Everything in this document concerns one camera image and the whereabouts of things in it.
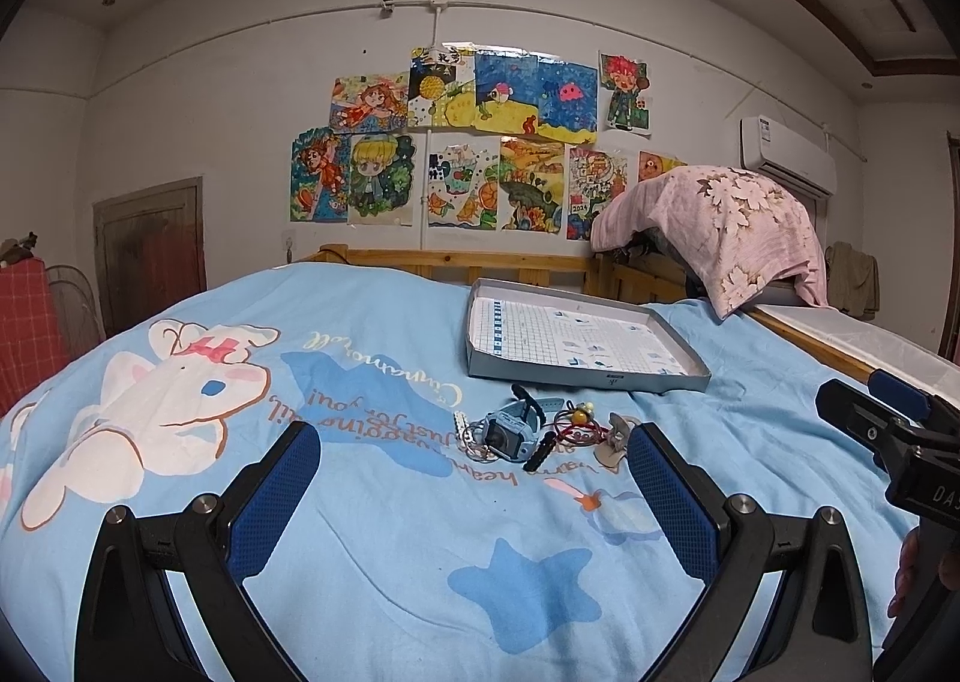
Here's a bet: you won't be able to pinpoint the red cord beaded bracelet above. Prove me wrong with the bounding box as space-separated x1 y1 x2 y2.
551 399 610 448

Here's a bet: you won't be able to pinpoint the black hair tie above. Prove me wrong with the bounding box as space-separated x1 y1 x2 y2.
522 428 562 473

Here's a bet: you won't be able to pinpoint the light blue smart watch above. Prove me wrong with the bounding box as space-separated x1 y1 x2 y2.
478 383 566 462

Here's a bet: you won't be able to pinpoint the silver ring keychain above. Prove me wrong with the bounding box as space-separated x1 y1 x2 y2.
452 411 498 462

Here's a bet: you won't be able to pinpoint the person's right hand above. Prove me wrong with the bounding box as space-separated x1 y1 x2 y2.
887 526 921 618

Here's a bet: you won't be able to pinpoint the white mattress edge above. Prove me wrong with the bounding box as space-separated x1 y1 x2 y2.
750 305 960 406

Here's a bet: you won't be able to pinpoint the olive hanging clothes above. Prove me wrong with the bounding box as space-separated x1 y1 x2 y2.
825 242 880 322

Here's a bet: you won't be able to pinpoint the pink floral blanket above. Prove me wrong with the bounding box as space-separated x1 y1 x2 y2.
590 166 828 318

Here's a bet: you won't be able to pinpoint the red checkered bag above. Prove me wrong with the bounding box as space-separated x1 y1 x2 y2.
0 258 68 414

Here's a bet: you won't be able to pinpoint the metal fan guard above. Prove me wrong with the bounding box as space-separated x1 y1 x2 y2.
46 265 104 360

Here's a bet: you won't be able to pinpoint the wooden bed headboard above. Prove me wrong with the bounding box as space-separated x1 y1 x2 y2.
306 244 686 304

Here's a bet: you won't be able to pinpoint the grey grid-lined cardboard tray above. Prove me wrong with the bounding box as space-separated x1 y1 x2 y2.
466 279 711 395

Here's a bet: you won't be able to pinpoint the light blue cartoon bedsheet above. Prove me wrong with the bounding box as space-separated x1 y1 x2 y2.
0 261 918 682

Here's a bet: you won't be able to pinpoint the orange face drawing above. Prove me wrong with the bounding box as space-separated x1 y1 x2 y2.
638 151 685 182

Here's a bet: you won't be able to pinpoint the doodle pattern drawing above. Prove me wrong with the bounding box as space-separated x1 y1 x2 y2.
566 146 628 240

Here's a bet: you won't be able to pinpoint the brown wooden door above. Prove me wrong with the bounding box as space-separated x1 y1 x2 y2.
93 177 206 336

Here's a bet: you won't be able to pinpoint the red-haired character drawing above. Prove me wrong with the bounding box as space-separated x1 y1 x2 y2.
599 53 652 136

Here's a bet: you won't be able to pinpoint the landscape turtle drawing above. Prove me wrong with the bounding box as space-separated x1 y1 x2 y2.
500 136 566 235

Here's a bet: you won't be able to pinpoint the fish and bowl drawing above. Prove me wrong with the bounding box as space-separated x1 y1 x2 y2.
427 139 501 230

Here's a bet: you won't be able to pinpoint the blue sea jellyfish painting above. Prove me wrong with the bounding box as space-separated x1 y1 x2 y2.
470 47 599 145

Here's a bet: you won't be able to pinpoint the mermaid drawing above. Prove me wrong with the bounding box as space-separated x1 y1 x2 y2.
290 127 350 224

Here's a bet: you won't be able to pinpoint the blond boy drawing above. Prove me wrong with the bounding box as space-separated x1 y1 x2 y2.
348 134 416 227

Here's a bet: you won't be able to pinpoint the yellow planet drawing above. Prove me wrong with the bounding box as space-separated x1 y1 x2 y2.
407 44 477 130

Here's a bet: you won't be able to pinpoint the anime girl drawing top left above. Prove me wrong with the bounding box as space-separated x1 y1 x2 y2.
329 71 409 134

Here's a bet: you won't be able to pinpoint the white wall air conditioner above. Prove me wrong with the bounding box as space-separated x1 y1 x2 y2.
740 115 836 201

